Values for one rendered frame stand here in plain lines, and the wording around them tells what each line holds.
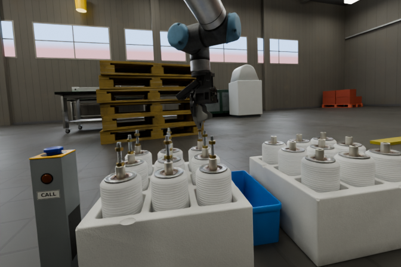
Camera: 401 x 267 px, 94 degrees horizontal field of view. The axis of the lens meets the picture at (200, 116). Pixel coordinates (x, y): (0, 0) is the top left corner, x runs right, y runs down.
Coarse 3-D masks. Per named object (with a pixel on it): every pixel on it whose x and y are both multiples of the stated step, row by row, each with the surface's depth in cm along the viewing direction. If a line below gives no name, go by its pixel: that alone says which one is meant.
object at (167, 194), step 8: (152, 176) 47; (184, 176) 47; (152, 184) 45; (160, 184) 44; (168, 184) 44; (176, 184) 44; (184, 184) 46; (152, 192) 46; (160, 192) 44; (168, 192) 44; (176, 192) 44; (184, 192) 46; (152, 200) 46; (160, 200) 44; (168, 200) 44; (176, 200) 44; (184, 200) 46; (152, 208) 47; (160, 208) 44; (168, 208) 44; (176, 208) 44; (184, 208) 46
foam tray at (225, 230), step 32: (192, 192) 52; (96, 224) 40; (128, 224) 40; (160, 224) 41; (192, 224) 42; (224, 224) 43; (96, 256) 39; (128, 256) 40; (160, 256) 41; (192, 256) 43; (224, 256) 44
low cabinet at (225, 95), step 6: (222, 90) 596; (228, 90) 601; (222, 96) 596; (228, 96) 602; (222, 102) 598; (228, 102) 603; (210, 108) 587; (216, 108) 593; (222, 108) 599; (228, 108) 604; (216, 114) 599; (222, 114) 605; (228, 114) 611
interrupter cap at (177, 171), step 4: (164, 168) 51; (176, 168) 51; (180, 168) 50; (156, 172) 48; (160, 172) 48; (164, 172) 49; (176, 172) 48; (180, 172) 48; (156, 176) 45; (160, 176) 45; (164, 176) 45; (168, 176) 45; (172, 176) 45; (176, 176) 45
